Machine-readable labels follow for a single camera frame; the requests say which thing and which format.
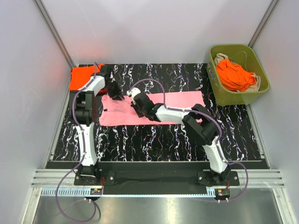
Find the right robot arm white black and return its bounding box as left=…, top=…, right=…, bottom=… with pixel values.
left=127, top=88, right=230, bottom=185

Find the left small circuit board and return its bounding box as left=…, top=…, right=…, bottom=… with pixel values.
left=90, top=188, right=103, bottom=195

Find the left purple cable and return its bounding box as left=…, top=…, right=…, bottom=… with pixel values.
left=55, top=62, right=101, bottom=222

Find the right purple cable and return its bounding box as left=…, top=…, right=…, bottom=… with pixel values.
left=128, top=78, right=249, bottom=203

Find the folded orange t shirt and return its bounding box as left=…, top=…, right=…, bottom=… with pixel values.
left=69, top=63, right=105, bottom=91

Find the small circuit board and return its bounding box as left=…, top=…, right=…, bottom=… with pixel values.
left=217, top=189, right=230, bottom=196
left=90, top=188, right=103, bottom=195

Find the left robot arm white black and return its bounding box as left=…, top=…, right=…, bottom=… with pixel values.
left=69, top=63, right=124, bottom=185

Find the right small circuit board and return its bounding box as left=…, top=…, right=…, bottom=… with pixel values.
left=217, top=189, right=230, bottom=196

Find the black marbled table mat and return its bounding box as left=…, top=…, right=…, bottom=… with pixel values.
left=45, top=63, right=263, bottom=163

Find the pink t shirt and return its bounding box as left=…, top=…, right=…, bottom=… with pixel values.
left=100, top=91, right=205, bottom=126

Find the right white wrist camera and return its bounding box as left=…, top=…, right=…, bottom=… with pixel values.
left=127, top=87, right=141, bottom=99

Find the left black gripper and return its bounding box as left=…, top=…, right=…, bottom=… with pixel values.
left=103, top=80, right=124, bottom=101

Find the aluminium rail frame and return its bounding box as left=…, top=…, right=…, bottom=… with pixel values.
left=31, top=169, right=284, bottom=198

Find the purple cable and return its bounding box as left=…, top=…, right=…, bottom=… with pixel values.
left=55, top=62, right=101, bottom=222
left=128, top=78, right=249, bottom=203

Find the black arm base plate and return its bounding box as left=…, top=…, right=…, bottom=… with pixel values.
left=76, top=162, right=240, bottom=187

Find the olive green plastic bin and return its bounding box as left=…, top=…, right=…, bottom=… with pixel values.
left=206, top=44, right=270, bottom=106

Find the orange t shirt in bin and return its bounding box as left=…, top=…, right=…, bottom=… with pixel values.
left=216, top=59, right=257, bottom=92

